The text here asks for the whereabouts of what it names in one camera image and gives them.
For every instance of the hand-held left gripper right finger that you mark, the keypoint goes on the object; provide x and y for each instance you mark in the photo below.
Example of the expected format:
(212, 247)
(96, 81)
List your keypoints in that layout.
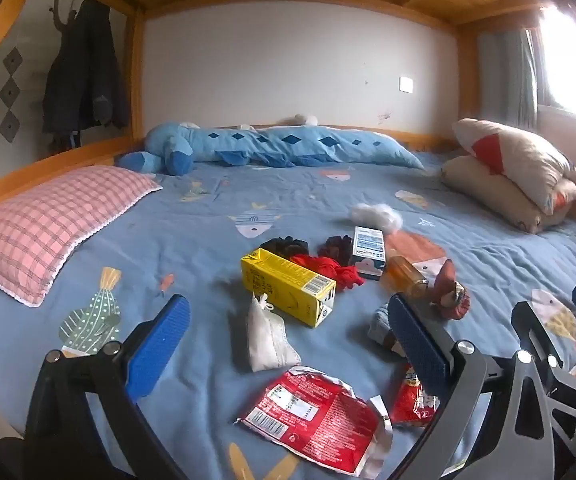
(417, 345)

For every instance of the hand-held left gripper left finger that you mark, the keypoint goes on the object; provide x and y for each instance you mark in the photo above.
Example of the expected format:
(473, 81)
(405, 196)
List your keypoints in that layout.
(160, 340)

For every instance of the small red snack packet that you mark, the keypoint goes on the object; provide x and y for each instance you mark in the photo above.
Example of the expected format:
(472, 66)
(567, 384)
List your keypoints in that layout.
(412, 405)

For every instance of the amber plastic bottle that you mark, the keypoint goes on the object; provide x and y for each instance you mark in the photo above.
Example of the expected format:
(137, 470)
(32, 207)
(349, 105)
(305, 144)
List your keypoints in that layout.
(402, 275)

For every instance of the red cloth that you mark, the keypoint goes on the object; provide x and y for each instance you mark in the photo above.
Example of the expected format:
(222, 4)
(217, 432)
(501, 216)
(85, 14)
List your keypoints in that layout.
(347, 275)

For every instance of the white sachet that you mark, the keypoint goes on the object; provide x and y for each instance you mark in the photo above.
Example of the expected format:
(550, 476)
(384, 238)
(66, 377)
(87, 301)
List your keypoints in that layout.
(265, 335)

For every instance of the large red snack wrapper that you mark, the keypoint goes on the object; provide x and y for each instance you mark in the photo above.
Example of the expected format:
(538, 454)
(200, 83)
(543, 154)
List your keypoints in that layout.
(313, 415)

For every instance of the yellow drink carton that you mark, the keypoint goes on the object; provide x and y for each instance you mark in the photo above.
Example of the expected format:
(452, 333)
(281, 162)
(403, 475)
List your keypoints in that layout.
(283, 280)

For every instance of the black scrunchie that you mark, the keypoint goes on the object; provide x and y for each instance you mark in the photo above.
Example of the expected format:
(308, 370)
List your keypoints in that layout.
(283, 245)

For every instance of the grey sock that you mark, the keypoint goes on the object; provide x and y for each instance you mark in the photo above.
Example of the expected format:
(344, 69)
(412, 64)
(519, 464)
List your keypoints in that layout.
(380, 325)

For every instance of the brown plush toy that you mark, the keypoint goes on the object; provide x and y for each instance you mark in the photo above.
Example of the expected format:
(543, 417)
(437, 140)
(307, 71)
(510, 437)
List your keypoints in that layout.
(450, 300)

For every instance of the blue and white carton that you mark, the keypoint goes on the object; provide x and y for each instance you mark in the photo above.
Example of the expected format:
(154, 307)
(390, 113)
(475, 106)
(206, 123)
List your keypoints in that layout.
(367, 250)

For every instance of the dark red scrunchie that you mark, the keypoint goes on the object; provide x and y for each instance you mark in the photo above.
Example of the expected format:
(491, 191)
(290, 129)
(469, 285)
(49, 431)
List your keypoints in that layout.
(333, 247)

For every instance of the white fluffy scrunchie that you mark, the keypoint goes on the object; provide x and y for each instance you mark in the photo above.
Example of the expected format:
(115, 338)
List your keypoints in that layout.
(375, 215)

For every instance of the pink plaid pillow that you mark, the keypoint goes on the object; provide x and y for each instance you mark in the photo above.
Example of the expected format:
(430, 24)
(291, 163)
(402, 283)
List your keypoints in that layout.
(53, 230)

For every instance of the cream folded quilt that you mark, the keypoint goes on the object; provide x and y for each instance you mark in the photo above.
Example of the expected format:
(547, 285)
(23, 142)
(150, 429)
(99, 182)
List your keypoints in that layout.
(512, 170)

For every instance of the blue crocodile plush pillow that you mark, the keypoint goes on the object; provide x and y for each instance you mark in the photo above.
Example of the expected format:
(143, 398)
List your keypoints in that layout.
(293, 145)

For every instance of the grey curtain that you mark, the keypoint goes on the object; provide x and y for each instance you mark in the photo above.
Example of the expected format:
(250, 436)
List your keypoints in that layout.
(507, 75)

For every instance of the window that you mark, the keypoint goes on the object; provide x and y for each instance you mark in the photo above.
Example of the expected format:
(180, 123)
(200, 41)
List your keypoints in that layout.
(572, 60)

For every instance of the white plush toy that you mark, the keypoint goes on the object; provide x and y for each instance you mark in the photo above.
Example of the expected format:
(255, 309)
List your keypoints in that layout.
(304, 119)

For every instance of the dark hanging jacket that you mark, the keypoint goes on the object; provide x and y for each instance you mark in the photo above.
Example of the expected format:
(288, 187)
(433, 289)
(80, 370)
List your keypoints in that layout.
(88, 75)

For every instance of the coat rack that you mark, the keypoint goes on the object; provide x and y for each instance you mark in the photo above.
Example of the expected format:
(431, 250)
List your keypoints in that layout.
(59, 10)

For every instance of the wooden bunk bed frame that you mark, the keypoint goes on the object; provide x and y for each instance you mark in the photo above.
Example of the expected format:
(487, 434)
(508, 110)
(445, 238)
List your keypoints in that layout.
(138, 85)

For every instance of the white wall switch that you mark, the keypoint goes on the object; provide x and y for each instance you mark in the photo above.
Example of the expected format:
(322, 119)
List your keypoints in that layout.
(406, 84)

